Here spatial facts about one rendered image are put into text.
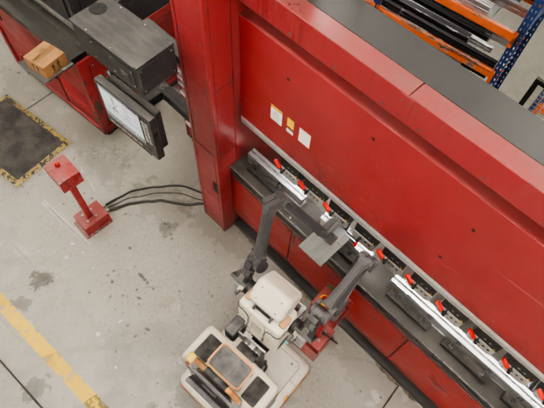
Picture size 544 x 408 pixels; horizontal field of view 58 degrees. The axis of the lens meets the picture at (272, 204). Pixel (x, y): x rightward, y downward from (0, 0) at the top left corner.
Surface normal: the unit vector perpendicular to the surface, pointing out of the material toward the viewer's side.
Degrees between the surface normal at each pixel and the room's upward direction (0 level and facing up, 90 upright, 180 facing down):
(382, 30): 0
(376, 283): 0
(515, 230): 90
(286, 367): 0
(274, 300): 48
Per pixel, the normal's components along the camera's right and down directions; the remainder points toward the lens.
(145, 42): 0.04, -0.48
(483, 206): -0.72, 0.59
